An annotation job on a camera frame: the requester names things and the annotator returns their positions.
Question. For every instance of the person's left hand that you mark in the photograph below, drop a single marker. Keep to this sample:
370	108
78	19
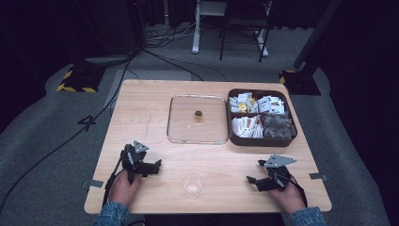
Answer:
124	190

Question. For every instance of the brown compartment box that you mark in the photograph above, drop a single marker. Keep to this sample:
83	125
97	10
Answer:
238	142

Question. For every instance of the clear square lid gold knob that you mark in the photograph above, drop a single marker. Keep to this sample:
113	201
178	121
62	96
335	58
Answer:
197	121

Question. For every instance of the black metal chair frame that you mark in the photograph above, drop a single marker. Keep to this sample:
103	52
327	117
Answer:
223	37

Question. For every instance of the pile of white yellow packets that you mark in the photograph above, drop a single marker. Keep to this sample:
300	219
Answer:
242	102

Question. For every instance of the pile of white stick packets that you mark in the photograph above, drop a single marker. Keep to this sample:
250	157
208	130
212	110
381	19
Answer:
247	127

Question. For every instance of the clear plastic cup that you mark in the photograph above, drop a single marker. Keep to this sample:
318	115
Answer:
192	183

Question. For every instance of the pile of white red packets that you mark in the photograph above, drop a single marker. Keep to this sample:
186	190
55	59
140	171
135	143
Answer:
271	104

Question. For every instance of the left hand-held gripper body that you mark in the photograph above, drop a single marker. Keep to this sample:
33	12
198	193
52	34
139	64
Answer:
133	160

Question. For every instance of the grey tape strip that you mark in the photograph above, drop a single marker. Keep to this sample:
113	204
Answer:
96	183
318	176

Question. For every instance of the black slanted stand post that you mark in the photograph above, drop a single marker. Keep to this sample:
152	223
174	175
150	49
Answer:
313	34

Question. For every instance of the white desk frame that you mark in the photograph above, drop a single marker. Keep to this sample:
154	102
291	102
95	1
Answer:
196	37

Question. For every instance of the pile of grey brown packets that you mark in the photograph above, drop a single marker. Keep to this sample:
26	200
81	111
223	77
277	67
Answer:
277	126

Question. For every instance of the person's right hand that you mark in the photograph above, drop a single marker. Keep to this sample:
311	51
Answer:
290	197

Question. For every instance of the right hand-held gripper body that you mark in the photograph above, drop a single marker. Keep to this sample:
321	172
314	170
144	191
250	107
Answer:
277	175

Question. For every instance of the black stand base hazard stripes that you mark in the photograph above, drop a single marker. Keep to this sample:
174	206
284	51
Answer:
299	83
81	80

